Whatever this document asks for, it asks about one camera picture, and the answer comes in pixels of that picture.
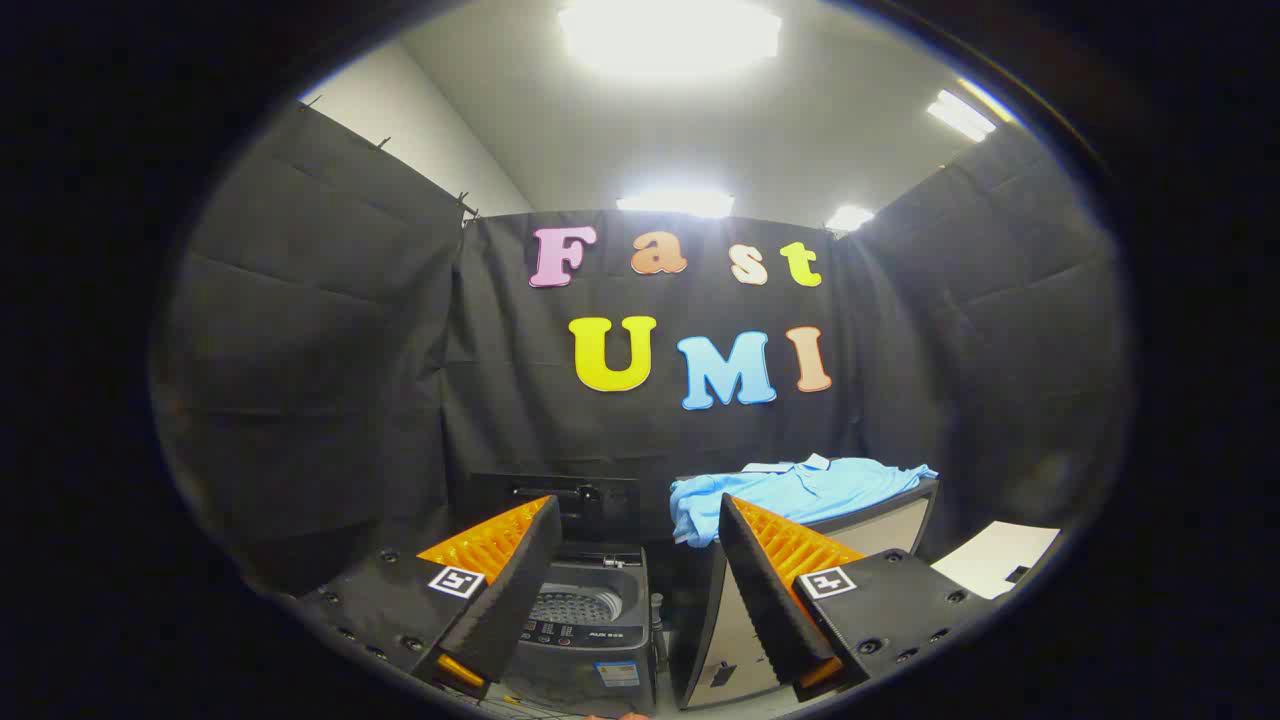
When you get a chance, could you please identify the large square ceiling light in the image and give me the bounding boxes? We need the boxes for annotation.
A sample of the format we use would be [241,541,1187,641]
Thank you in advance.
[558,0,783,76]

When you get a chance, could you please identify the ceiling light panel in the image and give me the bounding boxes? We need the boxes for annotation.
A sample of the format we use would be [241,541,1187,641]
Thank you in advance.
[615,190,736,219]

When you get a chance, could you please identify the dark cabinet with beige panels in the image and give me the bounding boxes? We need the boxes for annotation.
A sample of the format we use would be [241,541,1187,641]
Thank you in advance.
[668,476,941,711]

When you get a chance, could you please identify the black backdrop cloth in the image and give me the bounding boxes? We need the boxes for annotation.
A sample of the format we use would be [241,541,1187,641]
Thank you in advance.
[150,100,1136,601]

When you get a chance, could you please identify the white paper sheet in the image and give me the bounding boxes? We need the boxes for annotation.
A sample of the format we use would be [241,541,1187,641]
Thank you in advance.
[930,520,1061,601]

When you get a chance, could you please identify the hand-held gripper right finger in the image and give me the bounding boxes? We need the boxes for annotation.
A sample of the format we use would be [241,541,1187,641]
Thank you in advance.
[718,492,996,701]

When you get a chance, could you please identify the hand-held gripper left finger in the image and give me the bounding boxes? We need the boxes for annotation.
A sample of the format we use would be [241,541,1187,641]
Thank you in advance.
[300,495,563,698]

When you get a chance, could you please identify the grey washing machine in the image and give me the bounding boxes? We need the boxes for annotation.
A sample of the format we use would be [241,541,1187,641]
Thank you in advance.
[498,543,661,717]

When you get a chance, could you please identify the light blue polo shirt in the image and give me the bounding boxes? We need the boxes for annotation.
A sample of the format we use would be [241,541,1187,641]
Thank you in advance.
[670,455,939,549]

